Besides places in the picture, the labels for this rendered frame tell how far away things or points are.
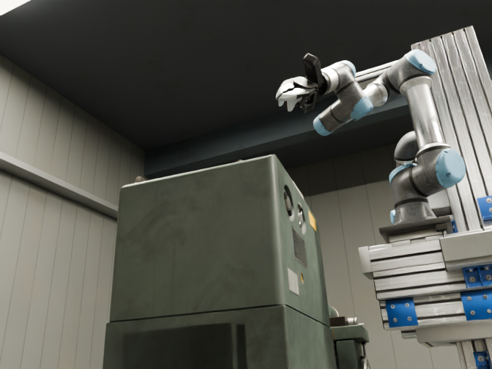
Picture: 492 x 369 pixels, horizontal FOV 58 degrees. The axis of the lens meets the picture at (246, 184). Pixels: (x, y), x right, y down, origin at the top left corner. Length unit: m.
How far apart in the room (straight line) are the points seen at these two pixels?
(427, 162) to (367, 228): 4.59
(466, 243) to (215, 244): 0.74
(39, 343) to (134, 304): 3.38
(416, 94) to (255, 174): 0.78
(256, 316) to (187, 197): 0.37
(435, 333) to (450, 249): 0.34
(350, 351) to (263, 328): 1.16
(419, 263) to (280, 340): 0.68
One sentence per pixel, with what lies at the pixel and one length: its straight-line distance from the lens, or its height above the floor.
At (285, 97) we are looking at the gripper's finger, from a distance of 1.26.
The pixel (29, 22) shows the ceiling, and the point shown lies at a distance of 4.52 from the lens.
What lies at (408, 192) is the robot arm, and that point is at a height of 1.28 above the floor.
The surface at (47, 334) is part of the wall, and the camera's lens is 4.60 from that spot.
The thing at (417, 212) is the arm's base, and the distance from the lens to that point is 1.60.
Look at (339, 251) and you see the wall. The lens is 6.15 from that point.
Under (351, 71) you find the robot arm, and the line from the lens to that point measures 1.50.
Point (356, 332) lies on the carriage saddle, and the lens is 2.17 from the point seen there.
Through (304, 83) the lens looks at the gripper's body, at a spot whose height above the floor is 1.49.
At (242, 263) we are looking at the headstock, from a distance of 1.08.
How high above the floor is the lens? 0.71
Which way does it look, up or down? 24 degrees up
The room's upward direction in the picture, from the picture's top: 3 degrees counter-clockwise
